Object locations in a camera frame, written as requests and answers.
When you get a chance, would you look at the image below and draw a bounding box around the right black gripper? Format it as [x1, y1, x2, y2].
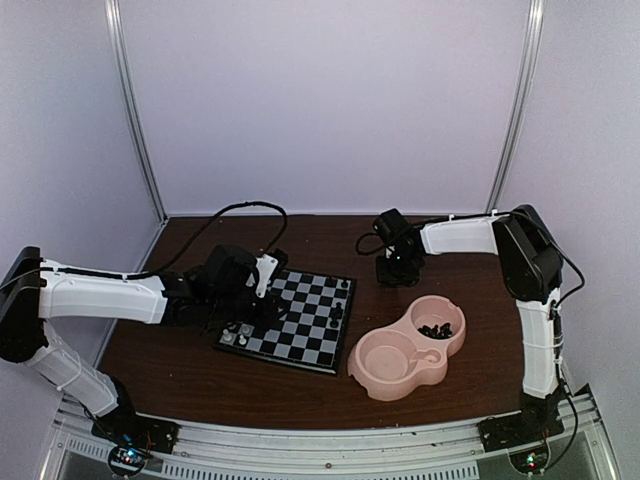
[377, 250, 421, 285]

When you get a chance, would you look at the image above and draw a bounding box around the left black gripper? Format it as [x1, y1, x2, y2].
[209, 288, 290, 332]

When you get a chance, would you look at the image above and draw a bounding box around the black king chess piece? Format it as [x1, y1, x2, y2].
[329, 309, 340, 329]

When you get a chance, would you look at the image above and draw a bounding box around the black and white chessboard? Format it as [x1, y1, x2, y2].
[213, 270, 356, 375]

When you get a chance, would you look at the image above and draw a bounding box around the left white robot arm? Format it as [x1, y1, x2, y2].
[1, 245, 288, 444]

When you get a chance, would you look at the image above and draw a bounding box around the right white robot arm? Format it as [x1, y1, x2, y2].
[372, 204, 564, 442]

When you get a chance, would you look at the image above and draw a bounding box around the pile of black chess pieces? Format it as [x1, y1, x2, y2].
[418, 322, 453, 340]

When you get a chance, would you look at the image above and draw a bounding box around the pink double pet bowl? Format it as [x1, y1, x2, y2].
[347, 295, 466, 401]

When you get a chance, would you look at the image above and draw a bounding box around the left black cable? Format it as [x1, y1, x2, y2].
[139, 199, 290, 279]

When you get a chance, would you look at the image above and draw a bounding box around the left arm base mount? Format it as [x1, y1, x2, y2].
[91, 416, 179, 454]

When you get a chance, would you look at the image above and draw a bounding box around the front aluminium rail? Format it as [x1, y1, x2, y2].
[49, 389, 609, 480]

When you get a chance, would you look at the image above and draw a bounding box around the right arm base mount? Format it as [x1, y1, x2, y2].
[477, 413, 565, 452]

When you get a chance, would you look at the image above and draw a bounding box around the right aluminium frame post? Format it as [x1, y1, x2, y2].
[485, 0, 546, 213]

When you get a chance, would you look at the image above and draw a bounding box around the aluminium frame post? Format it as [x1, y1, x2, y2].
[104, 0, 168, 224]
[485, 0, 546, 213]

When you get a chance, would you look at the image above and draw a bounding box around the left aluminium frame post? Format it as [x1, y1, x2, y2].
[104, 0, 168, 224]

